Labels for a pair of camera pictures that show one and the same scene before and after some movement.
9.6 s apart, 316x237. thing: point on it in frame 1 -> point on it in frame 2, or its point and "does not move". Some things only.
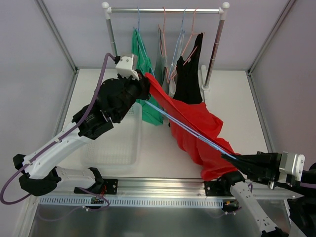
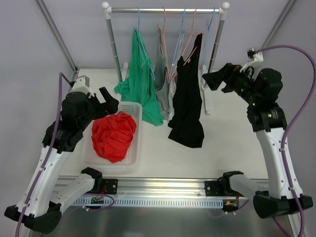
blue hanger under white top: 181,40 does not move
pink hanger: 192,33 does not move
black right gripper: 269,167 -> 227,78
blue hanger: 206,140 -> 208,30
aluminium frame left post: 57,33 does not move
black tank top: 188,89 does not move
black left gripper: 142,87 -> 100,105
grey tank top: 161,74 does not move
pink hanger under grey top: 160,33 does not move
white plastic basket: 119,149 does not move
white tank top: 172,87 does not move
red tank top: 195,129 -> 112,135
